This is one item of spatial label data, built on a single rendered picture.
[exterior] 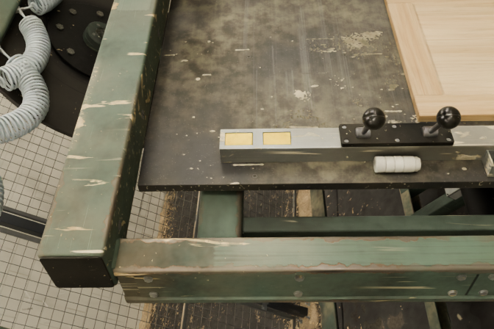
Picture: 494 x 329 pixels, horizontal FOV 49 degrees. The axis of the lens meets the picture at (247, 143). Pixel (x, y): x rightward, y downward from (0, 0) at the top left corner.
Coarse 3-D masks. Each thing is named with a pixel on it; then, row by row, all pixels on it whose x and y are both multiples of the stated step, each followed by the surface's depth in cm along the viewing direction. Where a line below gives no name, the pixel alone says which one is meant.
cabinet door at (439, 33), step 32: (384, 0) 133; (416, 0) 130; (448, 0) 130; (480, 0) 129; (416, 32) 122; (448, 32) 122; (480, 32) 122; (416, 64) 115; (448, 64) 115; (480, 64) 114; (416, 96) 108; (448, 96) 108; (480, 96) 108
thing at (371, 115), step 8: (368, 112) 86; (376, 112) 86; (368, 120) 86; (376, 120) 86; (384, 120) 87; (360, 128) 97; (368, 128) 87; (376, 128) 87; (360, 136) 97; (368, 136) 97
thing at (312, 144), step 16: (320, 128) 100; (336, 128) 100; (464, 128) 99; (480, 128) 99; (224, 144) 98; (256, 144) 98; (304, 144) 98; (320, 144) 98; (336, 144) 98; (464, 144) 97; (480, 144) 96; (224, 160) 100; (240, 160) 100; (256, 160) 100; (272, 160) 100; (288, 160) 100; (304, 160) 100; (320, 160) 100; (336, 160) 100; (352, 160) 100; (368, 160) 100
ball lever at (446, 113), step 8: (440, 112) 87; (448, 112) 86; (456, 112) 86; (440, 120) 86; (448, 120) 86; (456, 120) 86; (424, 128) 97; (432, 128) 94; (448, 128) 86; (424, 136) 97; (432, 136) 97
